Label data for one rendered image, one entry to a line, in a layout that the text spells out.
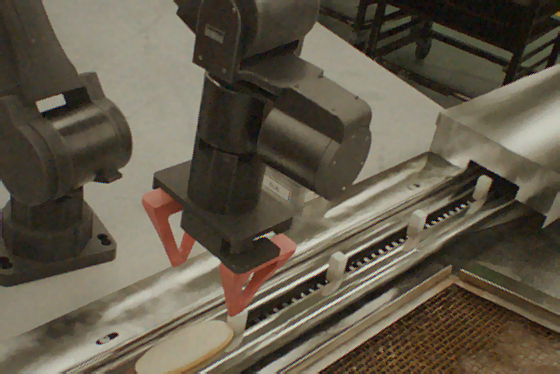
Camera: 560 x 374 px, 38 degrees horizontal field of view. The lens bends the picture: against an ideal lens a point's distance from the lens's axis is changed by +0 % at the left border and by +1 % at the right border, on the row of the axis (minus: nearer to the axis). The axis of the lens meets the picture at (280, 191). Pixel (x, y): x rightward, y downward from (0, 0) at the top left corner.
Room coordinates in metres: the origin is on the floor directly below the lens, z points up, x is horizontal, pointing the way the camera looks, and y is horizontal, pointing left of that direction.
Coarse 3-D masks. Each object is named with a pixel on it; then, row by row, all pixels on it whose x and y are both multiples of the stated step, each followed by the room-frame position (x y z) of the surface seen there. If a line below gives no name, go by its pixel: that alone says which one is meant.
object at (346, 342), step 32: (416, 288) 0.59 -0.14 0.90; (448, 288) 0.61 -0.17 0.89; (480, 288) 0.61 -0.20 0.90; (384, 320) 0.54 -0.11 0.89; (416, 320) 0.55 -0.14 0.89; (480, 320) 0.56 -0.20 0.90; (544, 320) 0.57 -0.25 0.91; (320, 352) 0.48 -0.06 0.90; (352, 352) 0.50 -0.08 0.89; (416, 352) 0.51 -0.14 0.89; (448, 352) 0.51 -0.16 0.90; (480, 352) 0.51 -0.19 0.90; (544, 352) 0.52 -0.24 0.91
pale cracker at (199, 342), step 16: (176, 336) 0.51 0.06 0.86; (192, 336) 0.51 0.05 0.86; (208, 336) 0.51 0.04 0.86; (224, 336) 0.52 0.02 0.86; (160, 352) 0.48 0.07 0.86; (176, 352) 0.49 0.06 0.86; (192, 352) 0.49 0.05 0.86; (208, 352) 0.50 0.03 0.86; (144, 368) 0.47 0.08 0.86; (160, 368) 0.47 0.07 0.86; (176, 368) 0.47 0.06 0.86
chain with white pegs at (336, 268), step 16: (480, 192) 0.86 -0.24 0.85; (416, 224) 0.75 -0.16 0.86; (432, 224) 0.79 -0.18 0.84; (400, 240) 0.75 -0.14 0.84; (336, 256) 0.65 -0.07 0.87; (368, 256) 0.70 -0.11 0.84; (336, 272) 0.64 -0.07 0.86; (288, 304) 0.60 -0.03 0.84; (240, 320) 0.54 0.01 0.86; (256, 320) 0.57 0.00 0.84
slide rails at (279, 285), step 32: (448, 192) 0.85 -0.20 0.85; (384, 224) 0.75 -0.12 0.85; (448, 224) 0.78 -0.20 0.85; (320, 256) 0.67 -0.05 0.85; (384, 256) 0.69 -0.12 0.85; (288, 288) 0.61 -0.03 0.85; (320, 288) 0.62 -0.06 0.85; (192, 320) 0.54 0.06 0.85; (224, 320) 0.55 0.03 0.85; (288, 320) 0.56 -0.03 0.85; (224, 352) 0.51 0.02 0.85
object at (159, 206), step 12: (156, 192) 0.54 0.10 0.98; (144, 204) 0.53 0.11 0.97; (156, 204) 0.53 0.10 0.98; (168, 204) 0.53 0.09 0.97; (180, 204) 0.54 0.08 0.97; (156, 216) 0.52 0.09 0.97; (168, 216) 0.53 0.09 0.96; (156, 228) 0.53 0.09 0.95; (168, 228) 0.53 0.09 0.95; (168, 240) 0.54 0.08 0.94; (192, 240) 0.56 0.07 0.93; (168, 252) 0.54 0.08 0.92; (180, 252) 0.55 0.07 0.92; (180, 264) 0.55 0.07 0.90
